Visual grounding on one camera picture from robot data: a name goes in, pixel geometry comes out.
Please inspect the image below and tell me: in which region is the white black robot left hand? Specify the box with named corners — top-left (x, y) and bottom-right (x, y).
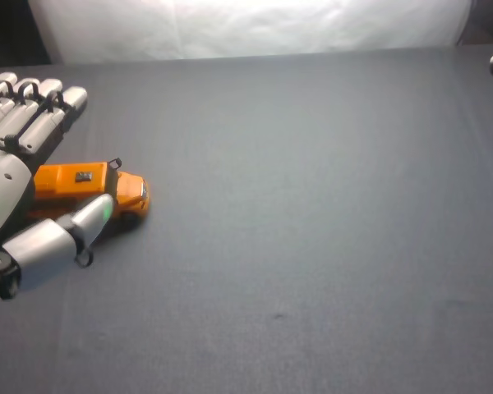
top-left (0, 71), bottom-right (116, 301)

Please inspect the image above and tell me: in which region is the orange toy truck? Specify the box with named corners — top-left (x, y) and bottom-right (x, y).
top-left (25, 157), bottom-right (151, 233)

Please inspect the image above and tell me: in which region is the white backdrop sheet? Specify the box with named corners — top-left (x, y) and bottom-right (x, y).
top-left (26, 0), bottom-right (472, 65)

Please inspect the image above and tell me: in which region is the grey table cloth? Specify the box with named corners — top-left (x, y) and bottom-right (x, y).
top-left (0, 45), bottom-right (493, 394)

